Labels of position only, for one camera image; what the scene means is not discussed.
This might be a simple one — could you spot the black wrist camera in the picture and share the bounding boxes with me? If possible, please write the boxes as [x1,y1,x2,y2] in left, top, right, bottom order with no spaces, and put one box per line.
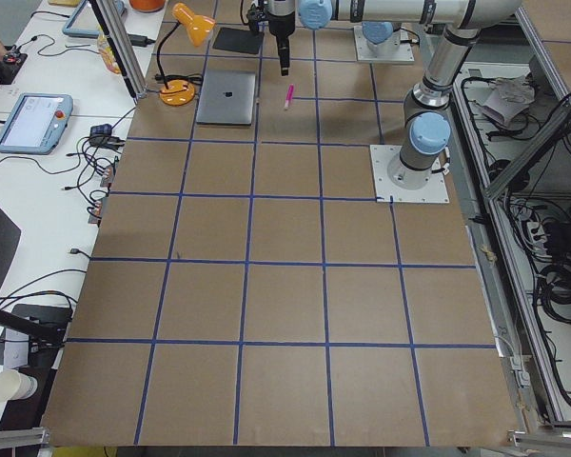
[246,5,266,35]

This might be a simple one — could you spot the orange round object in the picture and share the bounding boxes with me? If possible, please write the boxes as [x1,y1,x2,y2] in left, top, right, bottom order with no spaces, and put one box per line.
[129,0,166,13]

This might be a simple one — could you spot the white paper cup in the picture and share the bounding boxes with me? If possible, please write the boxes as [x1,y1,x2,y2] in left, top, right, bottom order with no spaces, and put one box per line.
[0,369,38,403]

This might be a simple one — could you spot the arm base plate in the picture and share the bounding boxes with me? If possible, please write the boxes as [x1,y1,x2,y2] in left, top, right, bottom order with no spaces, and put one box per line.
[353,26,415,65]
[369,145,449,205]

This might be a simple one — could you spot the black power adapter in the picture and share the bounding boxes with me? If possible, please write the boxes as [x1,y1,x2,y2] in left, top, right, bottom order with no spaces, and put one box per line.
[128,33,155,48]

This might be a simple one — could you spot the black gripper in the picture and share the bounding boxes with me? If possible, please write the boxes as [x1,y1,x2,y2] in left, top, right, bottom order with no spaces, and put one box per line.
[268,13,295,76]

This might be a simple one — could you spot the black mousepad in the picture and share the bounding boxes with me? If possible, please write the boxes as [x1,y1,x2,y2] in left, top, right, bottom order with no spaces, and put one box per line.
[212,27,264,55]

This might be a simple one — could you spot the aluminium frame post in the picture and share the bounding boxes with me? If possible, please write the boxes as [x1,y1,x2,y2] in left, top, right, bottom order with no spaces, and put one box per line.
[89,0,147,100]

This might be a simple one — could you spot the black lamp cable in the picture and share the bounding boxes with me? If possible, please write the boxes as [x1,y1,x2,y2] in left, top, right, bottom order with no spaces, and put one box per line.
[154,73,206,87]

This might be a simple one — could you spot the silver closed laptop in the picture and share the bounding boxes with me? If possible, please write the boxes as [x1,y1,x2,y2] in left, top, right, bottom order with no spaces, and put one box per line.
[196,70,256,126]

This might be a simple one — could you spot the orange desk lamp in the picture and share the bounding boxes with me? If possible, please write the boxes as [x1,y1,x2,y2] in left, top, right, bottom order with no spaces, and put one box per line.
[155,1,217,107]

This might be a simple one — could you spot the orange drink bottle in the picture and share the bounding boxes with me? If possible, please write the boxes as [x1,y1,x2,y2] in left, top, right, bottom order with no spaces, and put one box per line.
[96,31,121,74]

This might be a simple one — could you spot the tangled black cables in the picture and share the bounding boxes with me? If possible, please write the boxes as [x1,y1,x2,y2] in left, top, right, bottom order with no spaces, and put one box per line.
[61,121,137,210]

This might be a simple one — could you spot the pink highlighter pen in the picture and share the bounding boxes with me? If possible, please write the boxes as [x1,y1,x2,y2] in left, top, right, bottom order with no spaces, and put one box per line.
[284,84,295,110]

